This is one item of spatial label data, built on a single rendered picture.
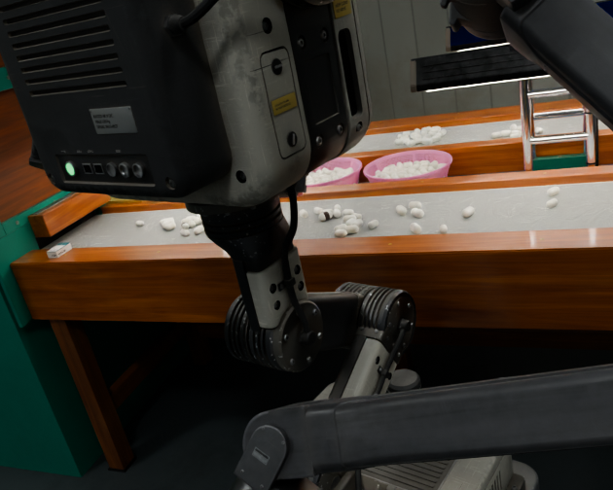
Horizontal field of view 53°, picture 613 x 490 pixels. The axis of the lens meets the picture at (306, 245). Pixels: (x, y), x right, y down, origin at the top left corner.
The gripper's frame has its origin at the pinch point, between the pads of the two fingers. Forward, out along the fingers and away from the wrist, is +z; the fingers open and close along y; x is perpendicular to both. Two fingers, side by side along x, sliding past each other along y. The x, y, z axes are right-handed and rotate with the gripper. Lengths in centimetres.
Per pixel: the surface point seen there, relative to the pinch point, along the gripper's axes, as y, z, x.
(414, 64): -27.7, -1.6, -28.9
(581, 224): -62, 10, 8
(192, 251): 28.0, -1.6, 14.4
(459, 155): -29, 54, -28
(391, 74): 32, 187, -136
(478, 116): -31, 82, -53
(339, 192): 0.5, 27.9, -8.9
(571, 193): -61, 24, -3
